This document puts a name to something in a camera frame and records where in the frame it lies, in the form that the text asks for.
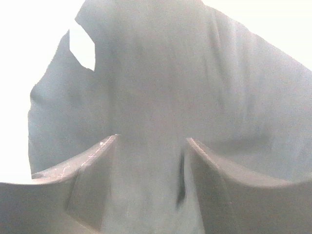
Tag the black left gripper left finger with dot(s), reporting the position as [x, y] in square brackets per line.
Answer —
[68, 198]

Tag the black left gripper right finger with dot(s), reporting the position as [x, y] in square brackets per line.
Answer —
[236, 200]

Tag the black t shirt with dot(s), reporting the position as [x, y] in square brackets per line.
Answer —
[167, 70]

